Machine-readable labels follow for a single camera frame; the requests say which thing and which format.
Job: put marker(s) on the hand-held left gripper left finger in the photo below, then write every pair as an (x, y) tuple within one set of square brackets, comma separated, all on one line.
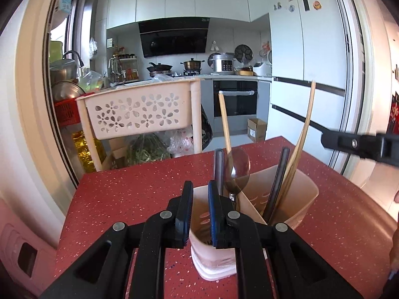
[(182, 215)]

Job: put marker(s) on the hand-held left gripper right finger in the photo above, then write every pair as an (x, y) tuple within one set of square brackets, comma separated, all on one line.
[(215, 215)]

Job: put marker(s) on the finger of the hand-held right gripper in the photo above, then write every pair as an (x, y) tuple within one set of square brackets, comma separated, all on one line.
[(352, 144)]

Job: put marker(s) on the wooden chopstick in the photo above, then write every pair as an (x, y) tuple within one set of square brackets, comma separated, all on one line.
[(288, 177), (312, 93), (225, 121)]

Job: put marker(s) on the white plastic utensil holder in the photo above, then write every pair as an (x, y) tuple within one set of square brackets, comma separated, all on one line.
[(302, 199)]

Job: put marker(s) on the person's right hand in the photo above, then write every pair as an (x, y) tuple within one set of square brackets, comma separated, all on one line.
[(395, 249)]

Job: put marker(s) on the white patterned plastic bag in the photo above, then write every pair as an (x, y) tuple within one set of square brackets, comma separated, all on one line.
[(182, 141)]

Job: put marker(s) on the bag of green vegetables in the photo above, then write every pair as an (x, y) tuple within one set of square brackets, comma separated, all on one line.
[(146, 151)]

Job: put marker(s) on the dark plastic bag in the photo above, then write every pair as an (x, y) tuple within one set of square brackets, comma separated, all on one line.
[(206, 130)]

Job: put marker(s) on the cardboard box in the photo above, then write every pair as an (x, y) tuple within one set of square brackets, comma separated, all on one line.
[(257, 130)]

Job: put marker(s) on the white refrigerator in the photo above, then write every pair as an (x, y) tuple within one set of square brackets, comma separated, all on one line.
[(305, 46)]

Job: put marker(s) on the white flower-cutout basket cart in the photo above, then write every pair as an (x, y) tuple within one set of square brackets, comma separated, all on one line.
[(137, 112)]

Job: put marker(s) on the small white kitchen appliance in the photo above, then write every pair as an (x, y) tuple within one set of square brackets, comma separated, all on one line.
[(262, 70)]

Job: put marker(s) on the gold foil bag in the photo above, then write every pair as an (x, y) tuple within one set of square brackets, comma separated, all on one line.
[(84, 152)]

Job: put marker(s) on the black built-in oven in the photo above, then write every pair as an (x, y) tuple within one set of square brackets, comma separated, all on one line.
[(235, 99)]

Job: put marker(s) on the round black divided tray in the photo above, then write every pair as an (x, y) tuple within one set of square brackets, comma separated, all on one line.
[(243, 53)]

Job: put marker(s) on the black wok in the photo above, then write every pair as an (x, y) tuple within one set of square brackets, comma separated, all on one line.
[(159, 67)]

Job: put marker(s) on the steel cooking pot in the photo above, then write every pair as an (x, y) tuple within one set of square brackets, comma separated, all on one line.
[(192, 65)]

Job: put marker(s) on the silver rice cooker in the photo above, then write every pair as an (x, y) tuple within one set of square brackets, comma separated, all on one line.
[(222, 64)]

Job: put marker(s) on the red plastic crate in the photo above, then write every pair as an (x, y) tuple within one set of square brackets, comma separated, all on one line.
[(67, 113)]

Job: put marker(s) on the spice rack with bottles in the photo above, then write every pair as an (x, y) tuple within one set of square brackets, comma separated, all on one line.
[(123, 71)]

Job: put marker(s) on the pink plastic stool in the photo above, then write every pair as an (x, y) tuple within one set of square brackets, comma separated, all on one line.
[(21, 249)]

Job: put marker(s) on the round metal pan lid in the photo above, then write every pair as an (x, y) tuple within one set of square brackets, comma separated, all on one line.
[(67, 92)]

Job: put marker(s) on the black range hood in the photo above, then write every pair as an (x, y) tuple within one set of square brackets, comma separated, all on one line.
[(173, 39)]

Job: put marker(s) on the large metal pot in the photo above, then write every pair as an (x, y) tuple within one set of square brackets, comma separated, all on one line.
[(62, 71)]

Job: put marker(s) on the hanging clear plastic bag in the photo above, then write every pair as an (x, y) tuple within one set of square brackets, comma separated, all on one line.
[(93, 49)]

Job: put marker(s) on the white upper kitchen cabinets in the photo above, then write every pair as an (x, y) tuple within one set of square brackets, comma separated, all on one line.
[(187, 1)]

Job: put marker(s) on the red wall hanging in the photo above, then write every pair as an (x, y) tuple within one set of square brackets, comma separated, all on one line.
[(393, 106)]

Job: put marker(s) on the sliding door frame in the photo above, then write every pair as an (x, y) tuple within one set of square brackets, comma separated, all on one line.
[(358, 68)]

